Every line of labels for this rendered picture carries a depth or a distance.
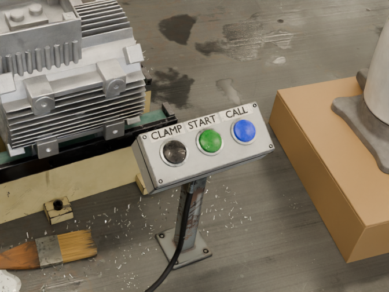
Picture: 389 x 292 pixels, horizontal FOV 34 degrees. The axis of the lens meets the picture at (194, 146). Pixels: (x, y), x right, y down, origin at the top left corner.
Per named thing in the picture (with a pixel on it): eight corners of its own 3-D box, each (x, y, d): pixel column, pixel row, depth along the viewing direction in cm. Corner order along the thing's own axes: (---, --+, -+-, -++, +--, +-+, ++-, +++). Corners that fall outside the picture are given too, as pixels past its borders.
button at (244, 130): (234, 147, 82) (239, 143, 80) (226, 126, 82) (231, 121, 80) (254, 141, 83) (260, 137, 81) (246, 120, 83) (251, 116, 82)
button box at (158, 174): (147, 196, 80) (158, 187, 76) (129, 145, 82) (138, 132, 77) (261, 159, 87) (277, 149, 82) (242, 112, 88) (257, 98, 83)
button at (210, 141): (200, 158, 80) (205, 154, 78) (192, 136, 80) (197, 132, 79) (221, 151, 81) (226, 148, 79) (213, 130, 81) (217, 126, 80)
